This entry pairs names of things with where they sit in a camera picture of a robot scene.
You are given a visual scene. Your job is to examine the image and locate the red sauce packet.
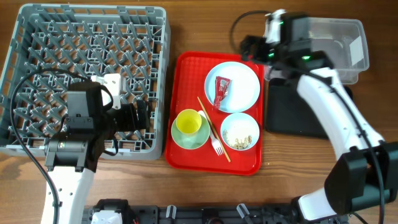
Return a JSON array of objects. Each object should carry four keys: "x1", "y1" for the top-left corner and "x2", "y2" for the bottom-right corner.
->
[{"x1": 213, "y1": 76, "x2": 231, "y2": 109}]

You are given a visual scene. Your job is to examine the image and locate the light blue bowl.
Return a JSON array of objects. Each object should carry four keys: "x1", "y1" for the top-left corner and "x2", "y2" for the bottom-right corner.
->
[{"x1": 220, "y1": 113, "x2": 260, "y2": 151}]

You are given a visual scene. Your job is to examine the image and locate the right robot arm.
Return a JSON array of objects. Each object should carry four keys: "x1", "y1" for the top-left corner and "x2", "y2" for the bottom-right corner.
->
[{"x1": 234, "y1": 9, "x2": 397, "y2": 223}]

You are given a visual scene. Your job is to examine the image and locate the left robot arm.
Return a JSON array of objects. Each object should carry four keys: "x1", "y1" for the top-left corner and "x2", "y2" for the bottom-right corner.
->
[{"x1": 41, "y1": 82, "x2": 150, "y2": 223}]

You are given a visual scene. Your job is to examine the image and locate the grey dishwasher rack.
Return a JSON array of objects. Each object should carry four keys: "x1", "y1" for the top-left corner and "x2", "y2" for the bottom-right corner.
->
[{"x1": 1, "y1": 4, "x2": 171, "y2": 160}]

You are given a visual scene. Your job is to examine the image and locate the light blue plate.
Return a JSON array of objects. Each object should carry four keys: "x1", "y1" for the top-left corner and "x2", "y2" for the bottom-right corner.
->
[{"x1": 205, "y1": 62, "x2": 261, "y2": 113}]

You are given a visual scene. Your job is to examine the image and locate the yellow cup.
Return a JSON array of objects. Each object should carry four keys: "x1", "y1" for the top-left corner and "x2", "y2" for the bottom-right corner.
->
[{"x1": 176, "y1": 109, "x2": 201, "y2": 135}]

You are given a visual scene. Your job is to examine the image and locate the green saucer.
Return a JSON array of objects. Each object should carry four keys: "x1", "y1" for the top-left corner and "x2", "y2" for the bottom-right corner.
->
[{"x1": 171, "y1": 115, "x2": 211, "y2": 150}]

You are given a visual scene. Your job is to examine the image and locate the red plastic tray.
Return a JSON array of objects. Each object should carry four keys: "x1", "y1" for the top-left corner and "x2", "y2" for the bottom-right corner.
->
[{"x1": 165, "y1": 52, "x2": 264, "y2": 175}]

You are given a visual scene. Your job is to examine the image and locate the black plastic tray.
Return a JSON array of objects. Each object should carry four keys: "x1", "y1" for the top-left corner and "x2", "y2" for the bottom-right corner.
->
[{"x1": 265, "y1": 77, "x2": 354, "y2": 139}]

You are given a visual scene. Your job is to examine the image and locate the white plastic fork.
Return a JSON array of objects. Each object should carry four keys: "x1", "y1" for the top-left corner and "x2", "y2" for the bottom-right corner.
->
[{"x1": 198, "y1": 110, "x2": 224, "y2": 156}]

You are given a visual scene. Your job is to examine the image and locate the wooden chopstick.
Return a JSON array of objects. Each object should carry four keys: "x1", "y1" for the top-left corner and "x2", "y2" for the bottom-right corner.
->
[{"x1": 197, "y1": 96, "x2": 231, "y2": 162}]

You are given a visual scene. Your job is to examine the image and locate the clear plastic bin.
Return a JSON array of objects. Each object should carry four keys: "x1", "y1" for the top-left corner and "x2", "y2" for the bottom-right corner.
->
[{"x1": 261, "y1": 16, "x2": 370, "y2": 85}]

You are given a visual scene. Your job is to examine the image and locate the food scraps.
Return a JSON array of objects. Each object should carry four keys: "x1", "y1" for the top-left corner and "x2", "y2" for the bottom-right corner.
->
[{"x1": 223, "y1": 129, "x2": 252, "y2": 150}]

